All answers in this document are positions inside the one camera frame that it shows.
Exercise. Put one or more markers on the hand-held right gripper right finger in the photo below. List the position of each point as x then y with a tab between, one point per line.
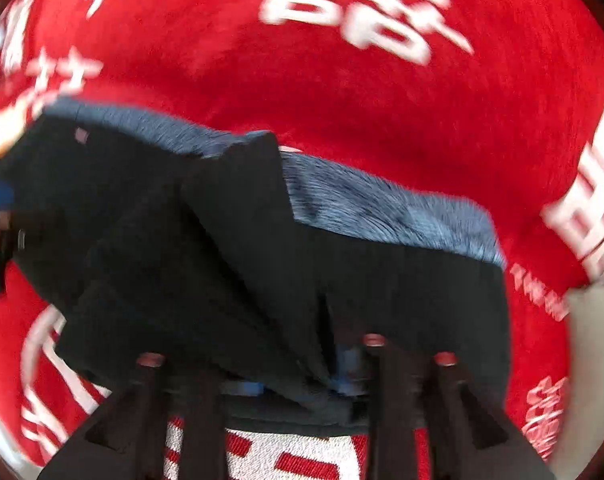
382	385

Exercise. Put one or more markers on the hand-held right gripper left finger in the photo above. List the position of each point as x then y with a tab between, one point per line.
201	400

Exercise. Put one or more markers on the black fleece-lined pants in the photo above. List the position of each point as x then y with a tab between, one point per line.
221	260

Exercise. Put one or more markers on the red printed blanket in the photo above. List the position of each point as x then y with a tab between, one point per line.
342	85

